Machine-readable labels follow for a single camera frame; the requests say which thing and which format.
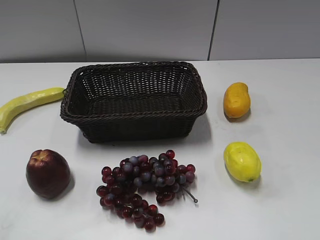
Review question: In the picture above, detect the dark red apple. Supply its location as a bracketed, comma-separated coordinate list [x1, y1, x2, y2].
[25, 149, 71, 200]

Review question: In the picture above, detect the yellow lemon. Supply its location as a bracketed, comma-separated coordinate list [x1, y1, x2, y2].
[223, 141, 262, 183]

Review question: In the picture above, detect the yellow-green banana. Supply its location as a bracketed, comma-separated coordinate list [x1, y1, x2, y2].
[0, 87, 65, 135]

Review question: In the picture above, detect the dark brown wicker basket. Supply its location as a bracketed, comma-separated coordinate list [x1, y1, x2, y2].
[60, 61, 208, 143]

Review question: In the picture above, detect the orange mango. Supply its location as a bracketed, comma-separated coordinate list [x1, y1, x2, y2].
[223, 82, 251, 119]

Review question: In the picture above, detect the red purple grape bunch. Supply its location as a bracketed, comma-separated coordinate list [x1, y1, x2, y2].
[96, 149, 198, 232]

